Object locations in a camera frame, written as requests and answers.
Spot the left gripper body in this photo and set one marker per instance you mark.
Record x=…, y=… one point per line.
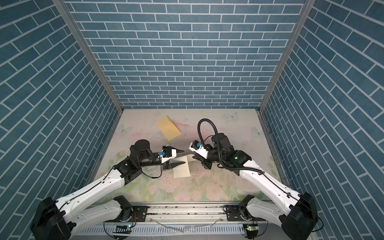
x=164, y=167

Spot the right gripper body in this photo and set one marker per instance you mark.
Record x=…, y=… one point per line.
x=212, y=158

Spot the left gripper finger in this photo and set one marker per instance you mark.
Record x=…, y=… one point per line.
x=179, y=149
x=174, y=164

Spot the yellow envelope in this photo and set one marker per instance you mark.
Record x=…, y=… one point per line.
x=168, y=129

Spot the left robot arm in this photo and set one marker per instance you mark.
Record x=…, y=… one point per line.
x=62, y=218

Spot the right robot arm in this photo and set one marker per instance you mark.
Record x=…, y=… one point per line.
x=295, y=213

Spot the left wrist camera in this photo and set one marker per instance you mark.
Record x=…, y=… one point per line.
x=168, y=152

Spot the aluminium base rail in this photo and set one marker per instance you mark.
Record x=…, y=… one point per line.
x=200, y=212

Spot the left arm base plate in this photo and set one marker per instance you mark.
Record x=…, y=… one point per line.
x=134, y=214

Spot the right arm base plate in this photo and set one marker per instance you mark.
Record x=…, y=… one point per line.
x=236, y=213

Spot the white slotted cable duct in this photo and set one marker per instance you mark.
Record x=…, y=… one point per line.
x=157, y=230

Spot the left corner aluminium post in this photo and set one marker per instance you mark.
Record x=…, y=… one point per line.
x=76, y=32

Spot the corner aluminium post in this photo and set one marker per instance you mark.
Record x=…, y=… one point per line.
x=76, y=32
x=307, y=7

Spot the right corner aluminium post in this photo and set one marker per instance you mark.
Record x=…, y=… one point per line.
x=307, y=7

